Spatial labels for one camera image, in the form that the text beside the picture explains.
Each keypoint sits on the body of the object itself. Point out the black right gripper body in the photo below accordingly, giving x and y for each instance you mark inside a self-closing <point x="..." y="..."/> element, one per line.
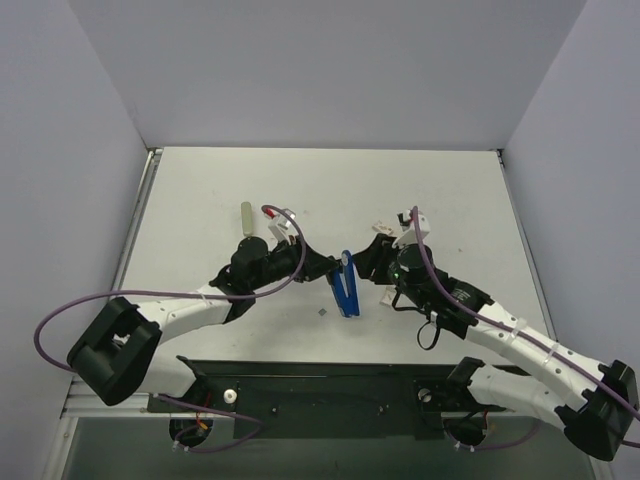
<point x="375" y="257"/>

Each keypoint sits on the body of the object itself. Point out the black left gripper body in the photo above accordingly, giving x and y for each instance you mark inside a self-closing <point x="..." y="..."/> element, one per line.
<point x="304" y="260"/>

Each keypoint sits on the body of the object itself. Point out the beige white stapler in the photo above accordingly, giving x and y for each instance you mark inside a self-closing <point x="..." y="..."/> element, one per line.
<point x="247" y="223"/>

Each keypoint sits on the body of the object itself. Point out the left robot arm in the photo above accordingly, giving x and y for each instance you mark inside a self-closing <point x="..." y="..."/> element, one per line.
<point x="118" y="354"/>

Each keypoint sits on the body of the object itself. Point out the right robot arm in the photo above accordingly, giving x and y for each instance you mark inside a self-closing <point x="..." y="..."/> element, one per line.
<point x="592" y="403"/>

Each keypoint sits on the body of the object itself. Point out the white staple box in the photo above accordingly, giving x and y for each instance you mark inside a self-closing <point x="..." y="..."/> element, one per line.
<point x="380" y="227"/>

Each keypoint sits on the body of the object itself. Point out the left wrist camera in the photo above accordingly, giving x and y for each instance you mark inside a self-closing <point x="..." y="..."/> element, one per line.
<point x="280" y="225"/>

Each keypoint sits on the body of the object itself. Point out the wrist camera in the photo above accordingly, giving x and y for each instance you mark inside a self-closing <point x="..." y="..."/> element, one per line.
<point x="414" y="228"/>
<point x="280" y="225"/>

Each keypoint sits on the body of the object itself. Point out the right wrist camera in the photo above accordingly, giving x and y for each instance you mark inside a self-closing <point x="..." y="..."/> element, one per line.
<point x="414" y="228"/>

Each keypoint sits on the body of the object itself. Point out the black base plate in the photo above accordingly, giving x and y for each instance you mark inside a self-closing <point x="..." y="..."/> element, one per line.
<point x="331" y="400"/>

